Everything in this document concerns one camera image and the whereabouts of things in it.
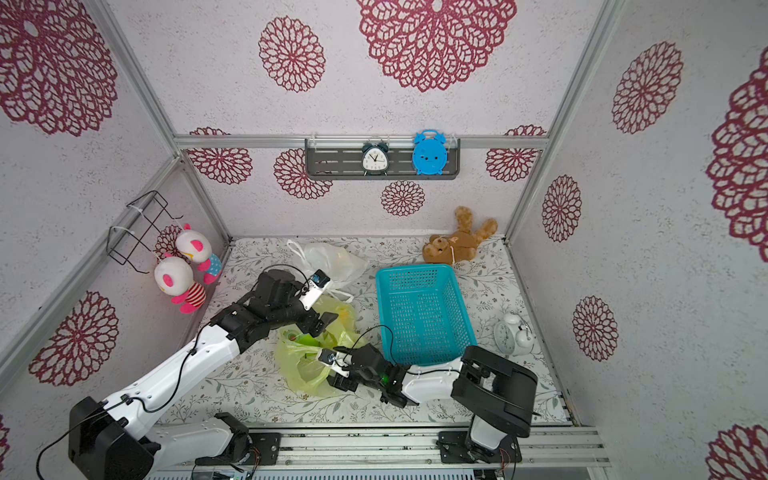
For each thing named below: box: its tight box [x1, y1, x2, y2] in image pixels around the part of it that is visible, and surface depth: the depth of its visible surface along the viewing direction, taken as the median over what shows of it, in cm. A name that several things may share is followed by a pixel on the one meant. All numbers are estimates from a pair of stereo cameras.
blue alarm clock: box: [412, 129, 448, 175], surface depth 91 cm
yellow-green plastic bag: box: [274, 296, 363, 397], surface depth 74 cm
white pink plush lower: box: [154, 256, 207, 314], surface depth 86 cm
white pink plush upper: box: [176, 223, 223, 285], surface depth 95 cm
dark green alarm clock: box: [362, 142, 389, 177], surface depth 92 cm
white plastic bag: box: [287, 239, 368, 304], surface depth 102 cm
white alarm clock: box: [493, 312, 535, 359], surface depth 85 cm
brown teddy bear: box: [422, 206, 498, 265], surface depth 111 cm
